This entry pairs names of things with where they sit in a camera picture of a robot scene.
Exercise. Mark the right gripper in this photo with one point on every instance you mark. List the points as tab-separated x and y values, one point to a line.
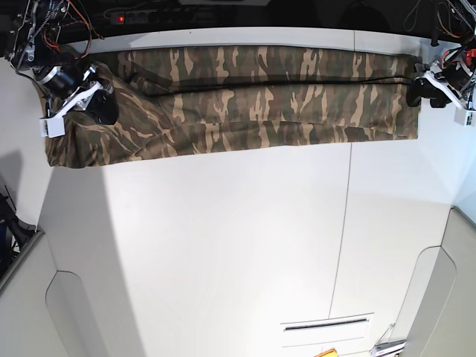
78	89

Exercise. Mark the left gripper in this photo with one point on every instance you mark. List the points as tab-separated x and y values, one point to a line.
448	79

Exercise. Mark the camouflage T-shirt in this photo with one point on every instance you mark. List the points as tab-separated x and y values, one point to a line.
197	100

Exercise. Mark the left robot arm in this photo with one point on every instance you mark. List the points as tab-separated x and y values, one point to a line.
456	20

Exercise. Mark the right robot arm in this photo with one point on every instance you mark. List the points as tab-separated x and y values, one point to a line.
33	39

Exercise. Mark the black power strip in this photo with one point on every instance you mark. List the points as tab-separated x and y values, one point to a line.
145	17

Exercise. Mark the black equipment left edge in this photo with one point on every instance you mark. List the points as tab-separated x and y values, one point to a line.
15	234

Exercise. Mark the silver metal clip tool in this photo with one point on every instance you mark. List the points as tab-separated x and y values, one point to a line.
386	346

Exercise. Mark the orange object at edge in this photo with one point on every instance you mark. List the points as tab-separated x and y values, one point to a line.
329	353

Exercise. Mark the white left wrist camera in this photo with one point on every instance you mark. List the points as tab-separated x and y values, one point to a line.
465	118

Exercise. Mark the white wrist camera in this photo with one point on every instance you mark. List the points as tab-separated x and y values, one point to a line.
52	127
465	118

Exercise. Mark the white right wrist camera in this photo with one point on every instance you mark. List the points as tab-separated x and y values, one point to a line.
52	127

